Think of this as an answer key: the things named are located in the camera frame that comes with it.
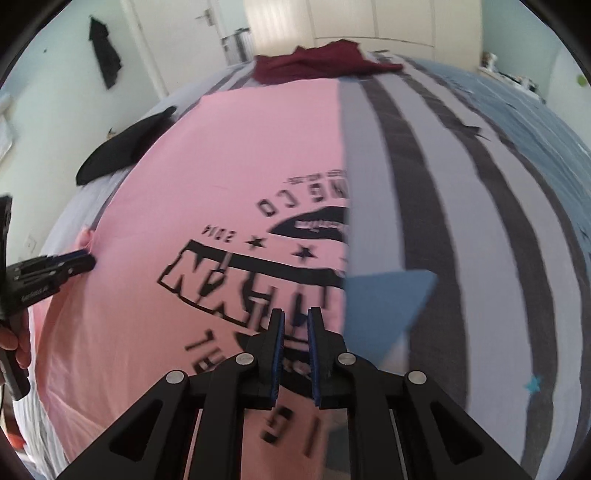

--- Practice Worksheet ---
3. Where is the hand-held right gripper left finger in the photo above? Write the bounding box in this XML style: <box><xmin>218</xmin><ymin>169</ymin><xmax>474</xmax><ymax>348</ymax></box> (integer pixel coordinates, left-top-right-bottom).
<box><xmin>58</xmin><ymin>308</ymin><xmax>284</xmax><ymax>480</ymax></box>

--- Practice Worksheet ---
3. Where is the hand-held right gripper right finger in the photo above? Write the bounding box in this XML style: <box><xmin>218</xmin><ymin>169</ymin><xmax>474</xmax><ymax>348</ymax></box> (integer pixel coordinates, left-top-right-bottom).
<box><xmin>308</xmin><ymin>308</ymin><xmax>534</xmax><ymax>480</ymax></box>

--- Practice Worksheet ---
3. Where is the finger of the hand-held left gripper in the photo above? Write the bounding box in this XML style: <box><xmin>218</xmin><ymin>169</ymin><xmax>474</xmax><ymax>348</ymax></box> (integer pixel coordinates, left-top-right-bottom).
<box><xmin>60</xmin><ymin>255</ymin><xmax>97</xmax><ymax>280</ymax></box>
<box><xmin>53</xmin><ymin>250</ymin><xmax>93</xmax><ymax>267</ymax></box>

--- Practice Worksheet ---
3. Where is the pink printed t-shirt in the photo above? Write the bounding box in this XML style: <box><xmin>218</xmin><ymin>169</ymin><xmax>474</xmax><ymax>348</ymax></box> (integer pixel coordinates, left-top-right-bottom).
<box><xmin>28</xmin><ymin>78</ymin><xmax>354</xmax><ymax>480</ymax></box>

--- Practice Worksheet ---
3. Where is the person's left hand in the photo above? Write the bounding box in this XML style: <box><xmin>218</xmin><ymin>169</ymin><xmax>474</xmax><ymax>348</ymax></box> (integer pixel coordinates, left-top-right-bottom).
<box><xmin>0</xmin><ymin>318</ymin><xmax>33</xmax><ymax>370</ymax></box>

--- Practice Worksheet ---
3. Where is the black folded garment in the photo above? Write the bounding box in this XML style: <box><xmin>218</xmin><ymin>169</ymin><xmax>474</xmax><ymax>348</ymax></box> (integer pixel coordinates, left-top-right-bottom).
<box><xmin>76</xmin><ymin>106</ymin><xmax>177</xmax><ymax>186</ymax></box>

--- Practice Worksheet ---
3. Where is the bed with striped star sheet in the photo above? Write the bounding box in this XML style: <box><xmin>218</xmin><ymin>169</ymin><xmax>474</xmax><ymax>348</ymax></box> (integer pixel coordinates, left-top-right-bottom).
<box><xmin>9</xmin><ymin>48</ymin><xmax>591</xmax><ymax>480</ymax></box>

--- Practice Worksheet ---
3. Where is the black hanging garment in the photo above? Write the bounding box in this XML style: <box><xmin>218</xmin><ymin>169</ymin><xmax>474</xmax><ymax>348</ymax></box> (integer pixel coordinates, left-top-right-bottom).
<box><xmin>89</xmin><ymin>17</ymin><xmax>123</xmax><ymax>90</ymax></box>

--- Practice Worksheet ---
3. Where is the white room door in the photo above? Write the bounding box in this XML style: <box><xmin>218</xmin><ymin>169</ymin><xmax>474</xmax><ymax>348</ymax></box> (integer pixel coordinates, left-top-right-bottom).
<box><xmin>121</xmin><ymin>0</ymin><xmax>229</xmax><ymax>97</ymax></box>

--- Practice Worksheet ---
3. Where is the silver ribbed suitcase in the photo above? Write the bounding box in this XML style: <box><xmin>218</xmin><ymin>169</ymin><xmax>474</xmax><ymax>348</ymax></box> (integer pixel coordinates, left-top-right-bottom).
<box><xmin>222</xmin><ymin>34</ymin><xmax>241</xmax><ymax>65</ymax></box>

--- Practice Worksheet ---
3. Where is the dark ribbed suitcase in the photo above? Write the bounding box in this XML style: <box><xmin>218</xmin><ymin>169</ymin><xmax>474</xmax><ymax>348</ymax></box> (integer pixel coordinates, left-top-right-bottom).
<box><xmin>235</xmin><ymin>28</ymin><xmax>254</xmax><ymax>63</ymax></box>

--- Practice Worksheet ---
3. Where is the maroon garment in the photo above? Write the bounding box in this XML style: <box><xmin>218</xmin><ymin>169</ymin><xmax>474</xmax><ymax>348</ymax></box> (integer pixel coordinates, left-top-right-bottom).
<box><xmin>255</xmin><ymin>39</ymin><xmax>404</xmax><ymax>85</ymax></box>

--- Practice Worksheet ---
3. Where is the cream wardrobe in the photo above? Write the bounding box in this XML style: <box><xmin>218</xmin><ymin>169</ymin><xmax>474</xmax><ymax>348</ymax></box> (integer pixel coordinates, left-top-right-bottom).
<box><xmin>244</xmin><ymin>0</ymin><xmax>485</xmax><ymax>65</ymax></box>

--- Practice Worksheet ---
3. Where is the white headboard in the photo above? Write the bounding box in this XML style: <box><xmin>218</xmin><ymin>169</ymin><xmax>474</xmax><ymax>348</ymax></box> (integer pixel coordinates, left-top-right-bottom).
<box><xmin>547</xmin><ymin>44</ymin><xmax>591</xmax><ymax>139</ymax></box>

